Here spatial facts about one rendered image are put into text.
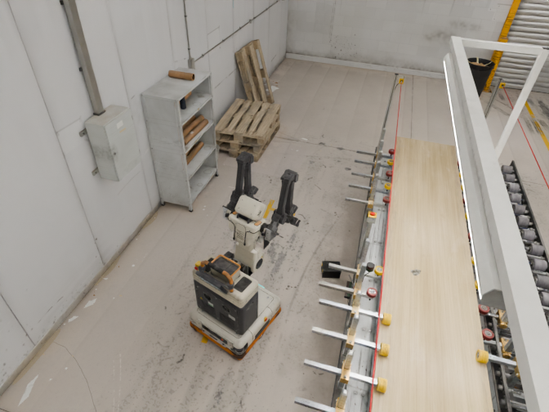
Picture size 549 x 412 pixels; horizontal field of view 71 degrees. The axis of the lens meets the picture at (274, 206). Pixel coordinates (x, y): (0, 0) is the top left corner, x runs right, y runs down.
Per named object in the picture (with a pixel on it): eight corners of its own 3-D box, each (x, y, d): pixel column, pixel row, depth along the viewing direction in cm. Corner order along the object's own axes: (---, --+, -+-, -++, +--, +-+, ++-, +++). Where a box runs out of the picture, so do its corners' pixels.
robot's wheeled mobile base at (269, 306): (240, 364, 340) (240, 348, 325) (188, 327, 367) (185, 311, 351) (282, 311, 384) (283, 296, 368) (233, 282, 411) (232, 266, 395)
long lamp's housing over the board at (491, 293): (477, 303, 122) (487, 288, 117) (442, 62, 301) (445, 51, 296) (518, 313, 119) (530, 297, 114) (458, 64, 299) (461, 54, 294)
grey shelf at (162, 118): (161, 205, 511) (140, 94, 413) (191, 169, 578) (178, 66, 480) (191, 212, 502) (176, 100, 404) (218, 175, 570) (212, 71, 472)
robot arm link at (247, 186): (239, 153, 315) (250, 157, 311) (243, 150, 319) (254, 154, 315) (241, 194, 343) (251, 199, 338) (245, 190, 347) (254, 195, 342)
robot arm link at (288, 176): (278, 172, 291) (290, 176, 287) (288, 167, 301) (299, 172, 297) (270, 221, 313) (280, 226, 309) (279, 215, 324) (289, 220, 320)
